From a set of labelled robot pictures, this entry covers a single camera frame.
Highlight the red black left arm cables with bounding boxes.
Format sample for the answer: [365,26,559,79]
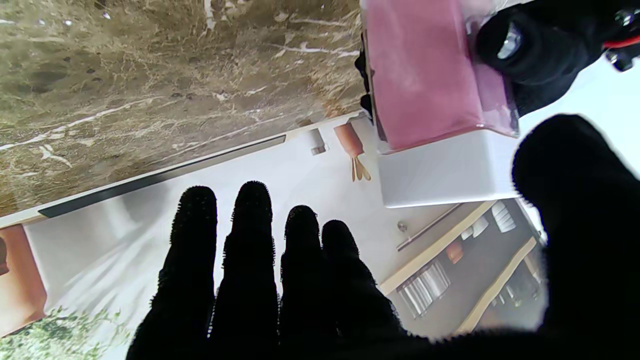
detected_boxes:
[602,35,640,51]

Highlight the metal hanging rail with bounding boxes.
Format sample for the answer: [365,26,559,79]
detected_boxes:
[396,202,466,252]

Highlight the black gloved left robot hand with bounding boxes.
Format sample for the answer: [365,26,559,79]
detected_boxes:
[354,0,640,121]

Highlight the wooden wall shelf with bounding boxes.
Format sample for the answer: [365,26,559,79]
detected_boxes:
[380,200,496,296]

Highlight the terracotta utensil pot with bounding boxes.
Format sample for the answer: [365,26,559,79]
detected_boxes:
[334,122,372,182]

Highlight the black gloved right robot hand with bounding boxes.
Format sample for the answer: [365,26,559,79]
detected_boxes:
[125,114,640,360]

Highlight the terracotta jar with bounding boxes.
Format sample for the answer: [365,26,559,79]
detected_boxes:
[445,239,465,265]

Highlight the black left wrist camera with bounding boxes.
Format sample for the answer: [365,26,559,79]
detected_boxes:
[605,47,640,72]

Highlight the pink seasoning bottle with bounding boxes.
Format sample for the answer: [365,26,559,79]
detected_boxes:
[361,0,521,153]

